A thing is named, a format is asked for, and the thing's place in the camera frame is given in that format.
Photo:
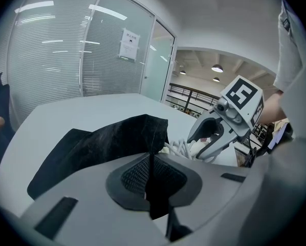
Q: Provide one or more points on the glass door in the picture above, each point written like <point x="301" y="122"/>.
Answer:
<point x="158" y="65"/>

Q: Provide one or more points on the white hair dryer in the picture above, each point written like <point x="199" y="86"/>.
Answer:
<point x="179" y="150"/>

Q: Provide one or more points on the glass partition with blinds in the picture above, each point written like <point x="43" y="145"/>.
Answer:
<point x="66" y="47"/>

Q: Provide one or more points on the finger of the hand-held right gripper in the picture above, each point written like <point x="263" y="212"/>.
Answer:
<point x="219" y="145"/>
<point x="199" y="124"/>

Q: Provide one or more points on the person's white t-shirt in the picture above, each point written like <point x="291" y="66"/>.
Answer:
<point x="288" y="60"/>

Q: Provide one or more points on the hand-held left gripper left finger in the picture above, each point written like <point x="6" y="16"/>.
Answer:
<point x="91" y="196"/>

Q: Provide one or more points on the black drawstring pouch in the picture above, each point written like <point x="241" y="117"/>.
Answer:
<point x="104" y="142"/>

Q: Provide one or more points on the black office chair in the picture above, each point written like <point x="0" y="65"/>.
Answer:
<point x="7" y="104"/>

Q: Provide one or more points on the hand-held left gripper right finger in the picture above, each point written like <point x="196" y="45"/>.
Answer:
<point x="211" y="188"/>

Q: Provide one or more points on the white paper notice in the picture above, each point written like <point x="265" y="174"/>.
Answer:
<point x="128" y="43"/>

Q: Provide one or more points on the black metal railing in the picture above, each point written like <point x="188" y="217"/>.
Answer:
<point x="191" y="93"/>

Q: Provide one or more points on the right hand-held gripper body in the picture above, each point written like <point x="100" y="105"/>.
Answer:
<point x="247" y="96"/>

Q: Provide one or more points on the person's right forearm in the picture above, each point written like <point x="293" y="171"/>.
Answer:
<point x="273" y="106"/>

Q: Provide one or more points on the silver fisheye camera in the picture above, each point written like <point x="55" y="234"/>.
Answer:
<point x="228" y="110"/>

